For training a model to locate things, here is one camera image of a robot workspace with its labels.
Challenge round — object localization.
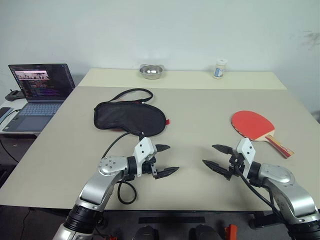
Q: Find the red table tennis paddle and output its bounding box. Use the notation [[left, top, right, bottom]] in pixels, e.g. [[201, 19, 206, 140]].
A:
[[230, 110, 295, 159]]

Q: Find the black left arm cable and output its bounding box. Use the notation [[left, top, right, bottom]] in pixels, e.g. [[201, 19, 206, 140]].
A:
[[101, 131, 146, 205]]

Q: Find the dark rounded shape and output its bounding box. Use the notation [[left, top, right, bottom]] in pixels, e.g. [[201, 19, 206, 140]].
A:
[[188, 224, 221, 240], [134, 224, 160, 240]]

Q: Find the small white bottle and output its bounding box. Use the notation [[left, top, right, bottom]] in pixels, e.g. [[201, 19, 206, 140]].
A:
[[213, 58, 229, 80]]

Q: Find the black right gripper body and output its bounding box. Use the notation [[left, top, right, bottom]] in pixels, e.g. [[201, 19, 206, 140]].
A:
[[226, 152, 245, 181]]

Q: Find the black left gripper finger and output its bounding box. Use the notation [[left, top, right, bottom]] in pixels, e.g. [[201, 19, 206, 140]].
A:
[[154, 144, 172, 154], [152, 166, 180, 180]]

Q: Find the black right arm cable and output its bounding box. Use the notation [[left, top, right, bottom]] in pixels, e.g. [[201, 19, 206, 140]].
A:
[[233, 159, 291, 231]]

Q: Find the open grey laptop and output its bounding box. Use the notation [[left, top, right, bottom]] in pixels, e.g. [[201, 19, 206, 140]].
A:
[[2, 63, 76, 133]]

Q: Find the black phone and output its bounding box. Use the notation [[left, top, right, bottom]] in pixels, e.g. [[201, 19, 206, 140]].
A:
[[0, 106, 14, 120]]

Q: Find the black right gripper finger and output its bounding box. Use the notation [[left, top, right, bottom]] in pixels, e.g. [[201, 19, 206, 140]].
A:
[[202, 159, 230, 179], [211, 144, 233, 156]]

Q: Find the black and red paddle case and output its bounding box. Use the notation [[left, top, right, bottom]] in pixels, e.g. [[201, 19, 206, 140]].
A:
[[93, 88, 171, 138]]

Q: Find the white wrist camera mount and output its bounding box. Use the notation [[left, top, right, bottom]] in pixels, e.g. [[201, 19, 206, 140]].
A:
[[236, 137, 256, 180], [133, 136, 158, 177]]

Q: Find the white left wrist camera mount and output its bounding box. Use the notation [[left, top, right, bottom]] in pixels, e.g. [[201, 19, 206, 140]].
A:
[[133, 136, 158, 177]]

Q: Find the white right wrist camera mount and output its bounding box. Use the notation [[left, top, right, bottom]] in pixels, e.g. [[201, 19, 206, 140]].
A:
[[236, 137, 256, 180]]

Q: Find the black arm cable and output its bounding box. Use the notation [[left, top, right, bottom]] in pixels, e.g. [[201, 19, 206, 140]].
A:
[[233, 159, 291, 231], [101, 131, 146, 205]]

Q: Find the stainless steel bowl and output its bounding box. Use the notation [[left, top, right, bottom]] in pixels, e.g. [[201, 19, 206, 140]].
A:
[[139, 63, 165, 81]]

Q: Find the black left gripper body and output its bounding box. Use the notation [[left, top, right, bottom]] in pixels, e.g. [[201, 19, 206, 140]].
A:
[[142, 152, 159, 180]]

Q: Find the orange-red clamp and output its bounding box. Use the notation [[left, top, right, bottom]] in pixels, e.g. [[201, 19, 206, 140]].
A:
[[224, 224, 238, 240]]

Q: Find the black bar under table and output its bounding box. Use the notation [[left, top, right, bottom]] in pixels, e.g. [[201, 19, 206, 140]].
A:
[[138, 216, 206, 224]]

